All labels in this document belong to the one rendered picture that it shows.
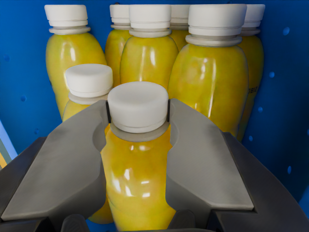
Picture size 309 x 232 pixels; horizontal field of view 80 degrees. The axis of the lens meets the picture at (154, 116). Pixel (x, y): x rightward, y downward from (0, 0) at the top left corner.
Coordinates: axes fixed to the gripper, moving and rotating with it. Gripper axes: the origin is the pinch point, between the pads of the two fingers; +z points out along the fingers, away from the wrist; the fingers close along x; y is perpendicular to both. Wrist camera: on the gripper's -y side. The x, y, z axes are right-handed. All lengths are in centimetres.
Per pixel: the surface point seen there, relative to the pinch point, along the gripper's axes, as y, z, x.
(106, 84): 0.1, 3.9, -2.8
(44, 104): 4.8, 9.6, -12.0
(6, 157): 109, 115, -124
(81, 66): -0.8, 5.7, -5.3
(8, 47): -2.1, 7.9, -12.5
